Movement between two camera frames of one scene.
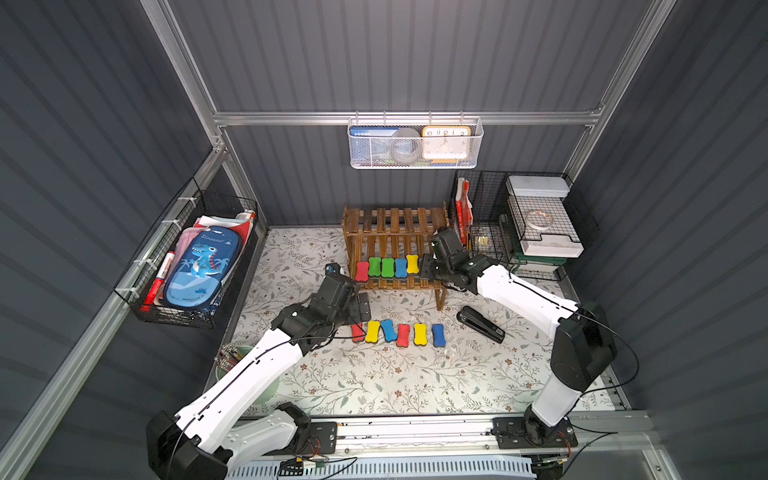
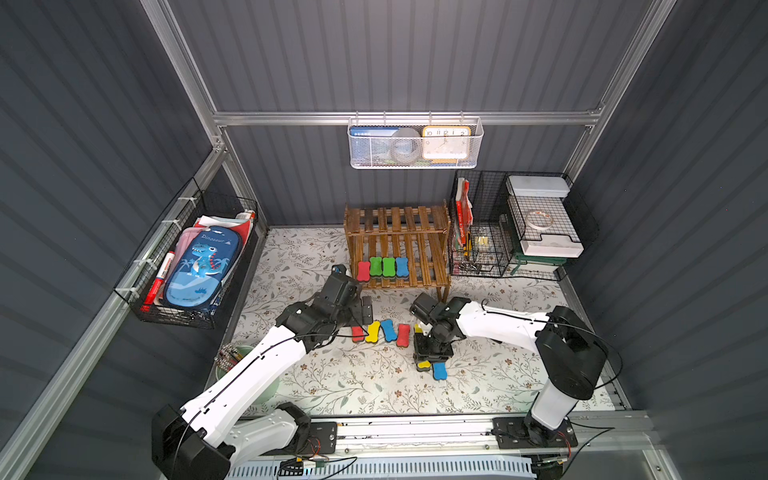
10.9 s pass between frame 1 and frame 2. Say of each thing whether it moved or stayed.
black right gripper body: moved
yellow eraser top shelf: stayed
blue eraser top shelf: stayed
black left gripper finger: stayed
